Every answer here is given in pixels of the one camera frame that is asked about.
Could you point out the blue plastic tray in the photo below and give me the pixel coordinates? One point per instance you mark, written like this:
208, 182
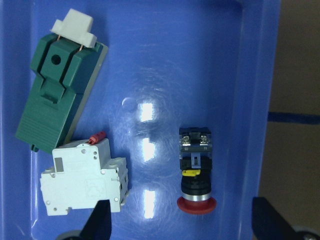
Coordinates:
170, 64

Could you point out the green switch with white cap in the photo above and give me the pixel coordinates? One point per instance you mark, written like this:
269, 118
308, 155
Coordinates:
66, 64

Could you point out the red emergency stop button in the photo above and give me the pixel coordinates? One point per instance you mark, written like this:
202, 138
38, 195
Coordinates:
196, 164

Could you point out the white circuit breaker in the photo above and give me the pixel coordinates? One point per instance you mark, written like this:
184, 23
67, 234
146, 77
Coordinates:
83, 174

